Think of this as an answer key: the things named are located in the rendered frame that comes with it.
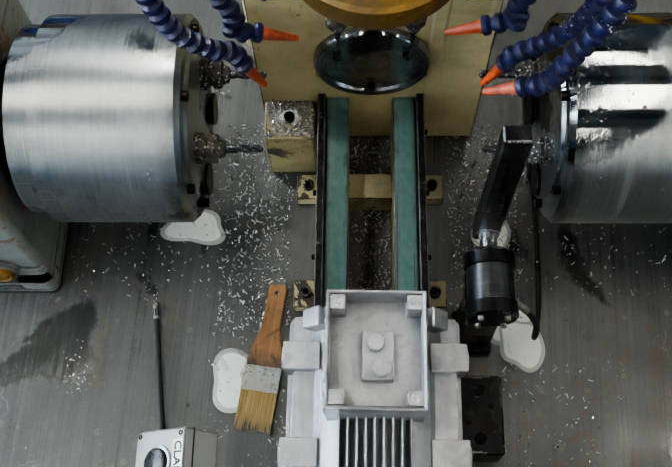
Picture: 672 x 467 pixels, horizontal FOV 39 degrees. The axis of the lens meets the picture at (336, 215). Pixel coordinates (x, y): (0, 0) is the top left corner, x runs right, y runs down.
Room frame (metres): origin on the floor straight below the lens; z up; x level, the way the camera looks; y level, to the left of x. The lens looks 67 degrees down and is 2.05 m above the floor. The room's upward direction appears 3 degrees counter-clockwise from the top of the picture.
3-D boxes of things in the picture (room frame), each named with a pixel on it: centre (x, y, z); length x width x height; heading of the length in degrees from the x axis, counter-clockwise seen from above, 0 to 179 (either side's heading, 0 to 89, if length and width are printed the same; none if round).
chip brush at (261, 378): (0.31, 0.11, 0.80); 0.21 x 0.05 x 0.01; 168
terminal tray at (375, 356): (0.23, -0.03, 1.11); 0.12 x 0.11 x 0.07; 176
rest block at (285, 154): (0.62, 0.06, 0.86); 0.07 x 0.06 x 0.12; 86
